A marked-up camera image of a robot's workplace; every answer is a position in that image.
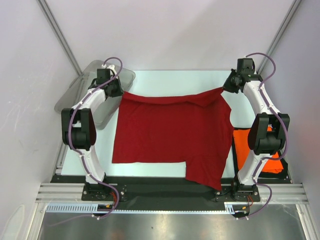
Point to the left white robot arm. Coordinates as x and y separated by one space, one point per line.
79 131

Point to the white cable duct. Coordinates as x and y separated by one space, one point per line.
75 207

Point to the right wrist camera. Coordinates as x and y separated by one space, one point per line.
245 66

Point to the aluminium frame rail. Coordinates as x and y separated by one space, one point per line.
281 193

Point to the clear plastic bin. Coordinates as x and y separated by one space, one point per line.
78 89

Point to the red t shirt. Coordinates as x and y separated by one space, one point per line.
193 129

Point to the orange folded t shirt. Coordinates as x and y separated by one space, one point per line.
242 150

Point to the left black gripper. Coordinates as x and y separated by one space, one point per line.
120 91

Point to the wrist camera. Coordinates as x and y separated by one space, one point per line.
106 72
245 66

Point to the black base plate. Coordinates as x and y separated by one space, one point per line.
163 193

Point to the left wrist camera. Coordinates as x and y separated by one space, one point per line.
106 72

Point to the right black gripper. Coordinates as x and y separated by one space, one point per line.
229 85

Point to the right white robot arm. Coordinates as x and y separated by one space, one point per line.
268 133

